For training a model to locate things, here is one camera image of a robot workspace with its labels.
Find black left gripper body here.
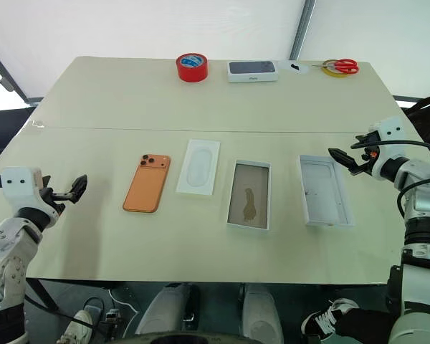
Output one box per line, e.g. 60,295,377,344
38,174,67,217

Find white empty box lid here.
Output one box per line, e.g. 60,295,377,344
299,154,356,229

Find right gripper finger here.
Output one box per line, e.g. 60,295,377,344
328,147,365,176
350,133,371,150

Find black trouser leg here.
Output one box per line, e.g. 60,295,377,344
335,307,399,338

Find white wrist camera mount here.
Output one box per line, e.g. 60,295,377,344
368,115,406,173
0,166,44,216

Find orange smartphone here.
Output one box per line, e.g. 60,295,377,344
122,153,172,214

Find grey metal pole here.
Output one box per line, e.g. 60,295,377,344
289,0,317,61

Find dark metal frame bar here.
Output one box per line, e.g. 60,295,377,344
0,39,42,105

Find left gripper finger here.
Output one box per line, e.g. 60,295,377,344
68,174,89,197
52,189,81,206

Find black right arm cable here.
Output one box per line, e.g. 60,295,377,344
351,140,430,216

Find red tape roll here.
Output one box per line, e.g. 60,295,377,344
175,53,209,83

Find white box base, brown inside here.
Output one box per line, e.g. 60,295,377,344
226,159,272,231

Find red-handled scissors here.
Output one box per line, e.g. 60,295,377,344
311,58,360,75

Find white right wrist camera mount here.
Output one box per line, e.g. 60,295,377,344
368,115,406,173

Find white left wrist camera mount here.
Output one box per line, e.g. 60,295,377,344
0,166,44,216

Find yellow tape roll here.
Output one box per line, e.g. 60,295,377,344
321,59,348,79

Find black and white sneaker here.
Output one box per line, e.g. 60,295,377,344
300,298,361,336

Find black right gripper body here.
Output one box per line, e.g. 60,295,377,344
358,131,381,174

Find closed white phone box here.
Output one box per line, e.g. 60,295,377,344
226,60,280,84

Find white moulded insert tray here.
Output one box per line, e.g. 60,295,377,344
175,139,221,197

